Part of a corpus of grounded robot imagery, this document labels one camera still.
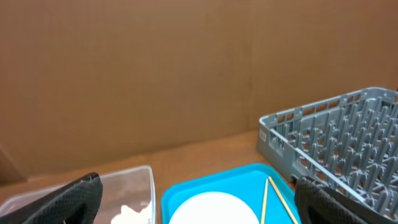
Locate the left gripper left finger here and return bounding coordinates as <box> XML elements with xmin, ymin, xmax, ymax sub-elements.
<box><xmin>1</xmin><ymin>172</ymin><xmax>103</xmax><ymax>224</ymax></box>

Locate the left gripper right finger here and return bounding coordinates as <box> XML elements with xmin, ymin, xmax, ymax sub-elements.
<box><xmin>294</xmin><ymin>176</ymin><xmax>395</xmax><ymax>224</ymax></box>

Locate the white napkin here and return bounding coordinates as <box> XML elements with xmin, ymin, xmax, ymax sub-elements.
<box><xmin>111</xmin><ymin>202</ymin><xmax>152</xmax><ymax>224</ymax></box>

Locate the wooden chopstick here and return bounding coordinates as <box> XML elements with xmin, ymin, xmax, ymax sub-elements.
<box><xmin>268</xmin><ymin>177</ymin><xmax>299</xmax><ymax>224</ymax></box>
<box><xmin>260</xmin><ymin>179</ymin><xmax>269</xmax><ymax>224</ymax></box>

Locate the large white plate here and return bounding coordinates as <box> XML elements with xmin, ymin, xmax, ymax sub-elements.
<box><xmin>169</xmin><ymin>192</ymin><xmax>259</xmax><ymax>224</ymax></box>

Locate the grey dishwasher rack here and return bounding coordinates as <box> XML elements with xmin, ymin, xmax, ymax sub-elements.
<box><xmin>257</xmin><ymin>87</ymin><xmax>397</xmax><ymax>221</ymax></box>

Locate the clear plastic bin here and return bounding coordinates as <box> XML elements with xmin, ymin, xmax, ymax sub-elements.
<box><xmin>0</xmin><ymin>165</ymin><xmax>157</xmax><ymax>224</ymax></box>

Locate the teal plastic tray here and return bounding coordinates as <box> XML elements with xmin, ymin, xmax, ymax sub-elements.
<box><xmin>161</xmin><ymin>163</ymin><xmax>301</xmax><ymax>223</ymax></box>

